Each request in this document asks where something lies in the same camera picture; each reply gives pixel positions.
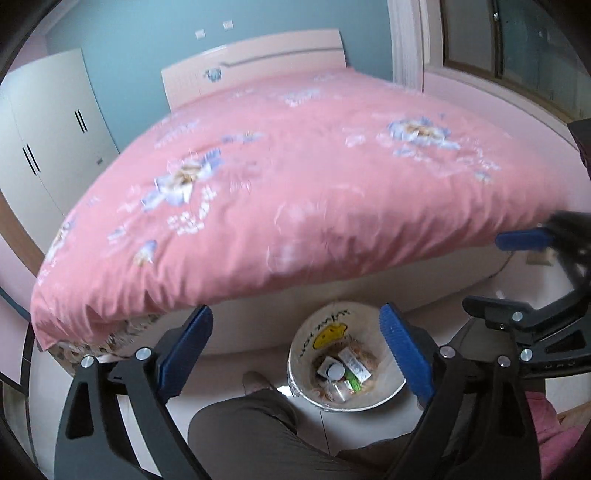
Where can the person's pink fleece top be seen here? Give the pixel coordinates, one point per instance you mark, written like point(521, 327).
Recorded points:
point(558, 438)

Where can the pink floral blanket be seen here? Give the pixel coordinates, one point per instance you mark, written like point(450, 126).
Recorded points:
point(300, 184)

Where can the clear plastic bottle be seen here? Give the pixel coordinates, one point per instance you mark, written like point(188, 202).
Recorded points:
point(340, 393)

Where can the person's right leg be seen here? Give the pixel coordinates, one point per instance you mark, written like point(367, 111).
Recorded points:
point(369, 457)

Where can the pink bed headboard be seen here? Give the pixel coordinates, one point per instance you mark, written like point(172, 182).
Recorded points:
point(258, 64)

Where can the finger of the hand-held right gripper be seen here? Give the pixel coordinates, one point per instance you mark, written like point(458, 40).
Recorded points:
point(503, 316)
point(521, 241)

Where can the wooden door frame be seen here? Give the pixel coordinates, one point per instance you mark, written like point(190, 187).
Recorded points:
point(21, 230)

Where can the small white carton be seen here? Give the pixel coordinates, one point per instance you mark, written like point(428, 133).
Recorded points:
point(355, 364)

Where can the person's leg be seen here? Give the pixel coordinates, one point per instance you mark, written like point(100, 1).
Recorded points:
point(240, 438)
point(369, 457)

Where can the window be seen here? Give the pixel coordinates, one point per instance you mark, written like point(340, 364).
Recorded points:
point(531, 41)

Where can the white waste bin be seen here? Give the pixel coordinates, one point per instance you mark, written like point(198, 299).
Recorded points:
point(304, 339)

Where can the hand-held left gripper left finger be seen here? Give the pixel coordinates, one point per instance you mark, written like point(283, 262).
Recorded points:
point(184, 355)

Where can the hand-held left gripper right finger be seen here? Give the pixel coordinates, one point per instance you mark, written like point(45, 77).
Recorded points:
point(408, 355)

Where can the patterned bed sheet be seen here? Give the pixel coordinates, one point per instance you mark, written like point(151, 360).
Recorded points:
point(106, 341)

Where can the low wall outlet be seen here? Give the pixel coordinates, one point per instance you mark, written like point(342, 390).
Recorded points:
point(538, 259)

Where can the person's left leg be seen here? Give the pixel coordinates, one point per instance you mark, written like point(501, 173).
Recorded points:
point(240, 438)

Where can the white bed base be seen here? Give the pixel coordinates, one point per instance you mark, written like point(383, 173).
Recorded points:
point(323, 295)

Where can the white wardrobe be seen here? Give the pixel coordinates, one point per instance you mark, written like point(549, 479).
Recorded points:
point(51, 124)

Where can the white window trim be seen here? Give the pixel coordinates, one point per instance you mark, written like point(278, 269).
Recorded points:
point(406, 41)

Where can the brown food scraps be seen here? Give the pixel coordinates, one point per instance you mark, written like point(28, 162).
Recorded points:
point(369, 357)

